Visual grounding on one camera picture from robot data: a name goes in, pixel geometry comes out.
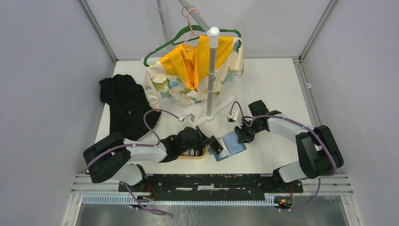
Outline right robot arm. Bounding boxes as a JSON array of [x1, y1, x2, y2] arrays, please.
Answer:
[[234, 100, 344, 192]]

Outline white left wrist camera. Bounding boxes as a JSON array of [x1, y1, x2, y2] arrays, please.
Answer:
[[178, 113, 196, 129]]

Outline white clothes rack stand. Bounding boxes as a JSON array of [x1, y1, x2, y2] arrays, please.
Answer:
[[148, 0, 238, 126]]

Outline yellow dinosaur print shirt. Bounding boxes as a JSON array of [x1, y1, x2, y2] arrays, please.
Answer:
[[144, 36, 244, 109]]

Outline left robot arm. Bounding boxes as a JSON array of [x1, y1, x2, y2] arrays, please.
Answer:
[[83, 127, 217, 192]]

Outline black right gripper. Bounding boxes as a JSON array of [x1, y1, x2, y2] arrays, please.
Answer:
[[234, 119, 263, 144]]

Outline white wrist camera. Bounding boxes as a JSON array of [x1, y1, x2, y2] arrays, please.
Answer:
[[178, 113, 196, 129], [227, 111, 242, 128]]

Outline green clothes hanger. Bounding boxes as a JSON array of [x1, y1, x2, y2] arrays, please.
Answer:
[[142, 25, 241, 67]]

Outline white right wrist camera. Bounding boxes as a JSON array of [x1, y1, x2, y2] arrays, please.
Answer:
[[227, 111, 242, 128]]

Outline black VIP credit card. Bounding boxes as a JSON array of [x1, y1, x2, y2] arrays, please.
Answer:
[[209, 136, 224, 156]]

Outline yellow box of cards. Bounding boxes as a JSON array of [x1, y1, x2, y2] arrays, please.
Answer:
[[179, 147, 207, 159]]

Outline white slotted cable duct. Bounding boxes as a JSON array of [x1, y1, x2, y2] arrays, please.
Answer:
[[81, 194, 278, 207]]

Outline black garment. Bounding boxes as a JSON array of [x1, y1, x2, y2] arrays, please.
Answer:
[[99, 74, 152, 141]]

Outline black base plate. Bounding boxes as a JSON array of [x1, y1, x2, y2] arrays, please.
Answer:
[[130, 174, 303, 201]]

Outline pink clothes hanger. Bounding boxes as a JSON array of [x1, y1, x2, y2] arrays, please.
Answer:
[[182, 4, 201, 45]]

